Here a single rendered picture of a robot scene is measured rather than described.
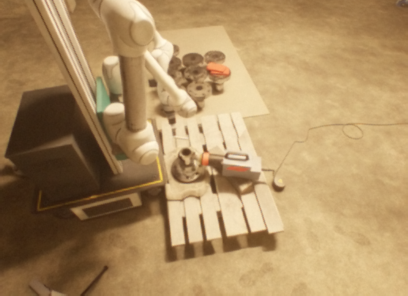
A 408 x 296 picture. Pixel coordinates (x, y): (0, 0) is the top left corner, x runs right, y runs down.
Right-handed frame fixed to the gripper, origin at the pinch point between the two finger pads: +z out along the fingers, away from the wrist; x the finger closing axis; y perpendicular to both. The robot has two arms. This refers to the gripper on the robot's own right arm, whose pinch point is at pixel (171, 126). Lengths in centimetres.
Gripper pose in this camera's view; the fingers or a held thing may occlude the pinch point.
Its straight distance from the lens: 166.6
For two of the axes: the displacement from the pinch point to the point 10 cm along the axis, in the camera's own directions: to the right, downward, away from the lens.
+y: -9.6, 2.1, -1.7
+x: 2.7, 7.4, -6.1
